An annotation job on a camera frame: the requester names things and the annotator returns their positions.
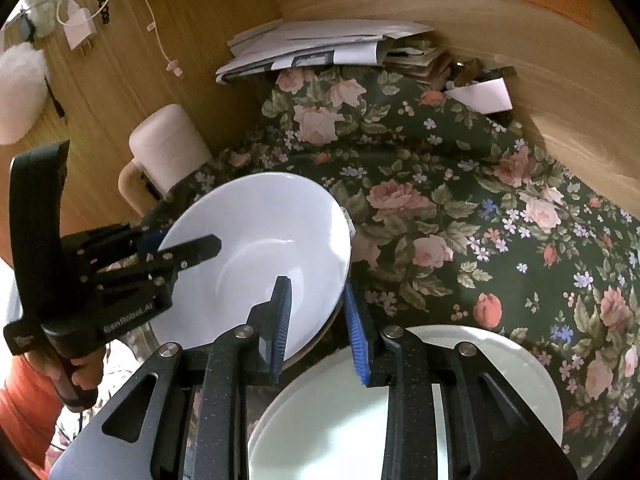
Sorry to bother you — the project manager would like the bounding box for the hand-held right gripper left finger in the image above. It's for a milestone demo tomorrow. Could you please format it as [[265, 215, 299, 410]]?
[[50, 275, 293, 480]]

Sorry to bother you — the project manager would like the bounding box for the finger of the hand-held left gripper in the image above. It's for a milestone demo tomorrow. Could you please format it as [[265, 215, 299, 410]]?
[[131, 227, 171, 253], [152, 234, 222, 276]]

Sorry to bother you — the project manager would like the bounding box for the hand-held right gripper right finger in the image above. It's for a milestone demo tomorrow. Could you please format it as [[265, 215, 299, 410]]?
[[344, 280, 573, 480]]

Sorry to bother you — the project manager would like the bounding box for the white gold-rimmed bowl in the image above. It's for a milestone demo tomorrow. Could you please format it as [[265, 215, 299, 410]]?
[[149, 172, 352, 363]]

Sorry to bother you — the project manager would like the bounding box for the pale green plate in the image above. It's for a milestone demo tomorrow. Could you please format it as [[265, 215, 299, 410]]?
[[248, 345, 453, 480]]

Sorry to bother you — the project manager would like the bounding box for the large white plate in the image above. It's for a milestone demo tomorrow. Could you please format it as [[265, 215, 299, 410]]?
[[247, 324, 565, 480]]

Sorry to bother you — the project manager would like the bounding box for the person's left hand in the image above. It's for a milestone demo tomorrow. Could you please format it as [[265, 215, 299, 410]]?
[[25, 345, 106, 393]]

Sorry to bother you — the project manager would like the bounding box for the black stick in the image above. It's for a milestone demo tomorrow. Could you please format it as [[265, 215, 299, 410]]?
[[44, 75, 66, 118]]

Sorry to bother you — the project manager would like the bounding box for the white fluffy ball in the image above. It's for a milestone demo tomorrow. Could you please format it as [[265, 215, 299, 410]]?
[[0, 41, 48, 146]]

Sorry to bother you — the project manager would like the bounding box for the dark floral tablecloth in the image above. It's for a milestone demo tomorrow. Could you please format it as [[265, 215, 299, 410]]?
[[145, 62, 640, 480]]

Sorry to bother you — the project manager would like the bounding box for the stack of white papers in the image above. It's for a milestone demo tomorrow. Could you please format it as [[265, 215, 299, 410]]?
[[215, 19, 436, 85]]

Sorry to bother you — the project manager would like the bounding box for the white plush toy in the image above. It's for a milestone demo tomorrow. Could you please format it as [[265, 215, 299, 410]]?
[[20, 0, 62, 38]]

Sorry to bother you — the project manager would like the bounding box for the white paper note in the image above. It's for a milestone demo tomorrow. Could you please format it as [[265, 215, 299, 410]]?
[[445, 77, 514, 114]]

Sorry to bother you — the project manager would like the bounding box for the brownish paper bundle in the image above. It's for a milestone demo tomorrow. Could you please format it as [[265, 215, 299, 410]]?
[[385, 35, 453, 83]]

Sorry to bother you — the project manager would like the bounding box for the pink mug with handle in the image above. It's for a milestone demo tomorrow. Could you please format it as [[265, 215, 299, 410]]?
[[118, 104, 213, 216]]

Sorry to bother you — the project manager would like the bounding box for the white cable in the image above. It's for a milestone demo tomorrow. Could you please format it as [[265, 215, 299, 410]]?
[[131, 0, 183, 79]]

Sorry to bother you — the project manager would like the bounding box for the white wall charger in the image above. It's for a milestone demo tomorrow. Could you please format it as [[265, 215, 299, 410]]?
[[62, 7, 96, 51]]

